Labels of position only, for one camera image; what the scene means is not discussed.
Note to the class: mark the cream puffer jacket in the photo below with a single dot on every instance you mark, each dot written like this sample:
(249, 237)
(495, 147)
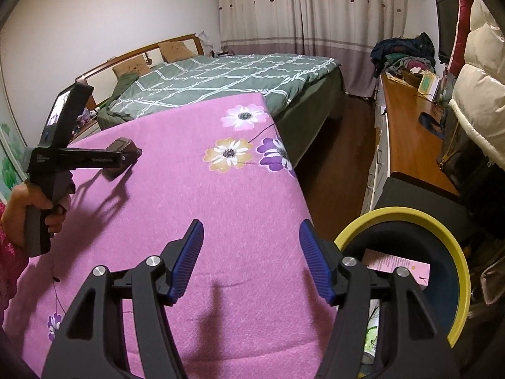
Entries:
(481, 87)

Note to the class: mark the pile of mixed clothes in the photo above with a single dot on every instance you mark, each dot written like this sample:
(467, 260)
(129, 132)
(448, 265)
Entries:
(398, 53)

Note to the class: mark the black television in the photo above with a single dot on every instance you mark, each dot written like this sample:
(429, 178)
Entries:
(447, 23)

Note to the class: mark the small purple white object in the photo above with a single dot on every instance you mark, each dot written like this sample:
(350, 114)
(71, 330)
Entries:
(85, 116)

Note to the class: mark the green checked bed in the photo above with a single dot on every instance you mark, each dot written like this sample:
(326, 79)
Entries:
(236, 75)

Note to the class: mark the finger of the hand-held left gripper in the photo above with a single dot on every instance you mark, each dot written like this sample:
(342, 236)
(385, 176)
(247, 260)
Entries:
(128, 158)

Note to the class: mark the person's left forearm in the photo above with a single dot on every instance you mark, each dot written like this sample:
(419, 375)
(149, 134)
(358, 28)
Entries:
(8, 268)

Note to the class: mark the white nightstand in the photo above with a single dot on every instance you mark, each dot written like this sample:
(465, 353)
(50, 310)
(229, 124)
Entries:
(85, 130)

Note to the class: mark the person's left hand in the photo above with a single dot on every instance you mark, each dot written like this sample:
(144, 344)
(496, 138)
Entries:
(15, 213)

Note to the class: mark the wooden side desk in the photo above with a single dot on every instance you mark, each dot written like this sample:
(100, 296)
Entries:
(406, 126)

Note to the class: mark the green paper box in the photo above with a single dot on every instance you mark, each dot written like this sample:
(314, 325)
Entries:
(427, 83)

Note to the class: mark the dark blue cloth item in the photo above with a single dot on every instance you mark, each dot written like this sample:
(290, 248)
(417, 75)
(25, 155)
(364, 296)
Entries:
(430, 124)

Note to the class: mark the mint floral wardrobe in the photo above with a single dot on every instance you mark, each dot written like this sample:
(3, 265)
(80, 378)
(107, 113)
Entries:
(8, 158)

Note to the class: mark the pink floral tablecloth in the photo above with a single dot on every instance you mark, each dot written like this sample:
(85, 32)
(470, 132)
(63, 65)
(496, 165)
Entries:
(217, 189)

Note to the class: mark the yellow rimmed trash bin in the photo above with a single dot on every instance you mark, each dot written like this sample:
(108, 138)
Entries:
(459, 260)

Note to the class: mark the red quilted coat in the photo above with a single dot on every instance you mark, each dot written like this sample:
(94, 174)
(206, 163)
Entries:
(465, 8)

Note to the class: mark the black box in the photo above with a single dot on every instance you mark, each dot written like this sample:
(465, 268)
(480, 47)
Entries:
(414, 195)

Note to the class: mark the pink white curtain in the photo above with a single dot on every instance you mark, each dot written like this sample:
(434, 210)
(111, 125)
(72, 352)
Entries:
(315, 15)

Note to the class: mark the brown pillow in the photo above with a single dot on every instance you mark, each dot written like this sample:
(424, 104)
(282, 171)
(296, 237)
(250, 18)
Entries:
(130, 67)
(175, 51)

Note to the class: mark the brown cardboard box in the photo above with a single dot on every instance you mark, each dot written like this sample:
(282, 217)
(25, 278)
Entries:
(410, 77)

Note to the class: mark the green-white tube bottle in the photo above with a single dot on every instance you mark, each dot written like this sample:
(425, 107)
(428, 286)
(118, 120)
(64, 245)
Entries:
(371, 335)

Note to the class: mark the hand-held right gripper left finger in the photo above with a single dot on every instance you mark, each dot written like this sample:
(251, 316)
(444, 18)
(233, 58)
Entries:
(187, 264)

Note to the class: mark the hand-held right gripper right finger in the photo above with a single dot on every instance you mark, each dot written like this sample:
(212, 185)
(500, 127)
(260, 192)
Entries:
(315, 260)

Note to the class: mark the pink carton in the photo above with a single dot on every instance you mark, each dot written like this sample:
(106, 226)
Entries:
(394, 264)

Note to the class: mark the wooden bed headboard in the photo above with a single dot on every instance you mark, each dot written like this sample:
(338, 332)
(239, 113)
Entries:
(102, 69)

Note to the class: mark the brown handbag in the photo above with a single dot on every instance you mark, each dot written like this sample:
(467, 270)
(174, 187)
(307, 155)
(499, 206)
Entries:
(453, 158)

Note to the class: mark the brown pouch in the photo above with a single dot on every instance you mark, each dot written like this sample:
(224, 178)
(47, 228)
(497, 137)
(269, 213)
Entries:
(118, 143)

